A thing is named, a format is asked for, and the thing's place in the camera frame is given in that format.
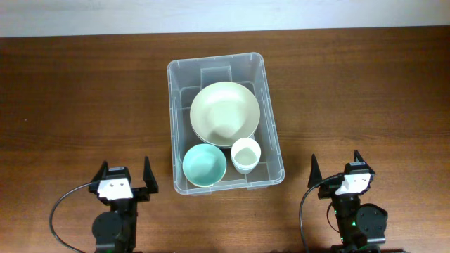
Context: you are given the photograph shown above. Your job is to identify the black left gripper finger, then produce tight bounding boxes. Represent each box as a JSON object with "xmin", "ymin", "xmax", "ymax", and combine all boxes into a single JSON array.
[
  {"xmin": 143, "ymin": 156, "xmax": 158, "ymax": 193},
  {"xmin": 91, "ymin": 161, "xmax": 108, "ymax": 183}
]

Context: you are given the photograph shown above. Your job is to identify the mint green small bowl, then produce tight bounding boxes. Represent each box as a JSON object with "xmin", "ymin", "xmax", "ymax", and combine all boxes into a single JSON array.
[{"xmin": 182, "ymin": 143, "xmax": 227, "ymax": 188}]

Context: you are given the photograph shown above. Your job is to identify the white plastic cup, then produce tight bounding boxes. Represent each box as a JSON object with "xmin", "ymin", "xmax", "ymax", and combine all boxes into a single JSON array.
[{"xmin": 231, "ymin": 138, "xmax": 262, "ymax": 174}]

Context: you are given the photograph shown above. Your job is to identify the large cream bowl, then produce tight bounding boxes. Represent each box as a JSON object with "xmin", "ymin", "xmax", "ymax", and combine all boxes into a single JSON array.
[{"xmin": 189, "ymin": 82, "xmax": 261, "ymax": 135}]

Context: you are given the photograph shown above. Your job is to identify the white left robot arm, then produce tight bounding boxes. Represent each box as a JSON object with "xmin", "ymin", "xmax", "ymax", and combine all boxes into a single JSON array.
[{"xmin": 88, "ymin": 157, "xmax": 159, "ymax": 253}]

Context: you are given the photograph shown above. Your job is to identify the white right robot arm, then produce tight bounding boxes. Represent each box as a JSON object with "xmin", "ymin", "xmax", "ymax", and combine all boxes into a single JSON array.
[{"xmin": 142, "ymin": 153, "xmax": 387, "ymax": 252}]

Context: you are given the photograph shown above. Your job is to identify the clear plastic storage bin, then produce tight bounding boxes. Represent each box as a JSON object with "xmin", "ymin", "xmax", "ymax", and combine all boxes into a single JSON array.
[{"xmin": 167, "ymin": 52, "xmax": 285, "ymax": 195}]

